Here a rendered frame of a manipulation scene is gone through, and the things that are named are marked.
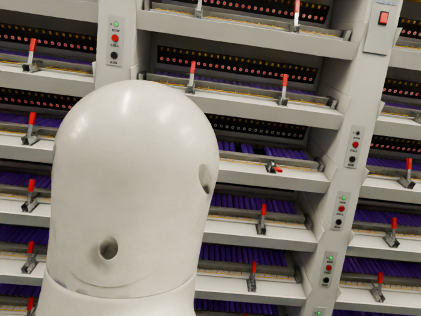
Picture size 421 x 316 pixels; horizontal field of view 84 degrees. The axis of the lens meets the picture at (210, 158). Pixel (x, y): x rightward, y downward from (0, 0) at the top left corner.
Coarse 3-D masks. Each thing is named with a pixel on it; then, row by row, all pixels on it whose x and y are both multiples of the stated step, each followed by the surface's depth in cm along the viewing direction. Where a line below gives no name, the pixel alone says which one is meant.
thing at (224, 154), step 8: (224, 152) 72; (232, 152) 73; (240, 152) 74; (224, 160) 71; (240, 160) 72; (248, 160) 73; (256, 160) 73; (264, 160) 73; (280, 160) 73; (288, 160) 74; (296, 160) 74; (304, 160) 75; (312, 168) 75
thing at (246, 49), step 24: (312, 0) 81; (24, 24) 78; (48, 24) 78; (72, 24) 79; (96, 24) 79; (192, 48) 82; (216, 48) 82; (240, 48) 82; (264, 48) 83; (408, 72) 86
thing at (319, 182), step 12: (216, 132) 83; (228, 132) 83; (240, 132) 84; (312, 144) 84; (312, 156) 83; (324, 156) 75; (228, 168) 69; (240, 168) 70; (252, 168) 71; (264, 168) 72; (324, 168) 74; (336, 168) 68; (228, 180) 70; (240, 180) 70; (252, 180) 70; (264, 180) 70; (276, 180) 70; (288, 180) 70; (300, 180) 70; (312, 180) 70; (324, 180) 71; (324, 192) 72
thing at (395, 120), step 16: (400, 80) 82; (384, 96) 84; (400, 96) 84; (416, 96) 84; (384, 112) 75; (400, 112) 75; (416, 112) 75; (384, 128) 69; (400, 128) 69; (416, 128) 69
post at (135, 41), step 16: (112, 0) 60; (128, 0) 60; (128, 16) 61; (128, 32) 61; (144, 32) 71; (96, 48) 62; (128, 48) 62; (144, 48) 73; (96, 64) 62; (128, 64) 63; (96, 80) 63; (112, 80) 63
